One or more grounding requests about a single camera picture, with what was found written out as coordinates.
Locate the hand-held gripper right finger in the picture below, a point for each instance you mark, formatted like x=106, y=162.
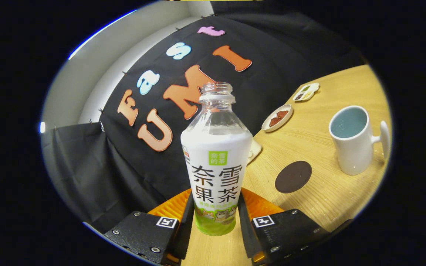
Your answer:
x=244, y=236

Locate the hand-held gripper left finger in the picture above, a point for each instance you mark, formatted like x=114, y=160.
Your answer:
x=186, y=229

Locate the white label juice bottle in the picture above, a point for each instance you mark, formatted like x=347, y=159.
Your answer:
x=216, y=177

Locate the dark brown round coaster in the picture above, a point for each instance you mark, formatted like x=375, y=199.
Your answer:
x=293, y=177

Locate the white cup with blue inside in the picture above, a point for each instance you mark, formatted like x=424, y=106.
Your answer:
x=355, y=155

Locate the white toaster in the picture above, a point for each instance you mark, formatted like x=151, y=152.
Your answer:
x=254, y=150

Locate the wooden table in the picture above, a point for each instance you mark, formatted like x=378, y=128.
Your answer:
x=327, y=207

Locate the white plate with brown food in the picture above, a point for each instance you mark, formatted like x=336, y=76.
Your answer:
x=277, y=117

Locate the white divided condiment dish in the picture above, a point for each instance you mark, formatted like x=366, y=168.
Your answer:
x=306, y=92

